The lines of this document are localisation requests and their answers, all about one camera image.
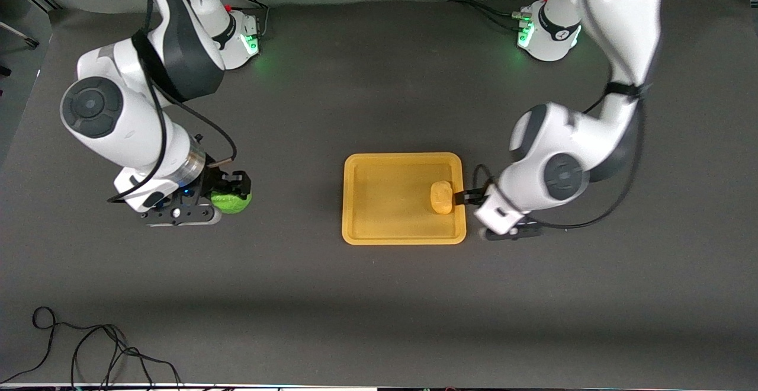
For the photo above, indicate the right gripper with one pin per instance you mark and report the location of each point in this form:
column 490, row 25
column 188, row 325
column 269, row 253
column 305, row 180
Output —
column 215, row 180

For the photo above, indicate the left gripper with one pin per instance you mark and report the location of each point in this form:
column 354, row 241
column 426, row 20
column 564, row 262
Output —
column 474, row 196

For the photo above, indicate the green toy apple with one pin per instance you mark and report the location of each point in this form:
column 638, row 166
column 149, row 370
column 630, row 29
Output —
column 234, row 205

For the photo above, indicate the yellow toy potato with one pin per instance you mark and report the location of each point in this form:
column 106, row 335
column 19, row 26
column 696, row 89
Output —
column 441, row 198

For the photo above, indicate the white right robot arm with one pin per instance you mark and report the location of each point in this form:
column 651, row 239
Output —
column 124, row 130

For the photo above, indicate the yellow plastic tray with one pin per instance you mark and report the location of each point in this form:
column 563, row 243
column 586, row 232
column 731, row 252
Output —
column 385, row 201

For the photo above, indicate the dark grey table mat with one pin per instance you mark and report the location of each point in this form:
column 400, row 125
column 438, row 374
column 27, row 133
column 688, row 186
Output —
column 379, row 83

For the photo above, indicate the thin metal stand leg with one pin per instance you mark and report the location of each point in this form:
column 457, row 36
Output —
column 21, row 34

